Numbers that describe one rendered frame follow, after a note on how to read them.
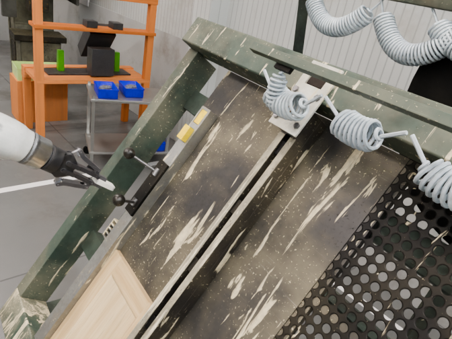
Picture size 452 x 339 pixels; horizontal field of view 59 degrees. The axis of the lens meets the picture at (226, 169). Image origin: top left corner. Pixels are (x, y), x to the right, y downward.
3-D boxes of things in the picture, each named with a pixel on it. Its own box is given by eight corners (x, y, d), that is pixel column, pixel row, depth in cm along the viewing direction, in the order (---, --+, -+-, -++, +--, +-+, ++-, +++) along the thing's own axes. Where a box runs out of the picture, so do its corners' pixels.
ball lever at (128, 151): (155, 177, 131) (120, 153, 128) (162, 167, 131) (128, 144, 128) (156, 179, 128) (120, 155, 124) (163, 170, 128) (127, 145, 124)
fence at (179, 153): (44, 337, 137) (33, 335, 134) (210, 111, 134) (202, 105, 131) (48, 348, 134) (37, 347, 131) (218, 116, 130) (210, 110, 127)
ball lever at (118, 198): (128, 203, 131) (107, 200, 118) (135, 194, 131) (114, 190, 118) (136, 210, 130) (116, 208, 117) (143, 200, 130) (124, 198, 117)
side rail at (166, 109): (43, 291, 159) (16, 286, 151) (208, 64, 155) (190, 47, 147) (46, 302, 155) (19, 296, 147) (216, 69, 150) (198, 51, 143)
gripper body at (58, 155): (50, 137, 113) (77, 151, 120) (32, 162, 114) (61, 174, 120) (56, 148, 108) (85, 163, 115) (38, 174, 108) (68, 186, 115)
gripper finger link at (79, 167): (62, 159, 116) (64, 156, 116) (94, 174, 124) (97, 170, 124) (65, 165, 113) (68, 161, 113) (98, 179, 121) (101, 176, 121)
